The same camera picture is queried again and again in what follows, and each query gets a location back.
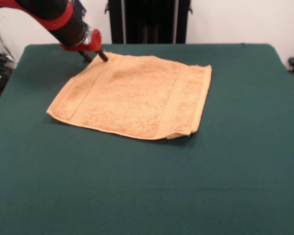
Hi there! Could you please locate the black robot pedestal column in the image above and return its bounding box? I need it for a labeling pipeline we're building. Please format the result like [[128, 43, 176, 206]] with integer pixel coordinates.
[[105, 0, 193, 45]]

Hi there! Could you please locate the tan terry towel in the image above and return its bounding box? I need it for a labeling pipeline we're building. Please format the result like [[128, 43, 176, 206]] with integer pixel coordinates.
[[46, 51, 213, 141]]

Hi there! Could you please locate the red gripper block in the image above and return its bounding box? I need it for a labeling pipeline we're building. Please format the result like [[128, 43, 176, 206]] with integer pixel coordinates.
[[60, 28, 109, 64]]

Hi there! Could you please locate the dark green table cloth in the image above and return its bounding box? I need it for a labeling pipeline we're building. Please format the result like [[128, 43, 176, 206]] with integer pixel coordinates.
[[0, 43, 294, 235]]

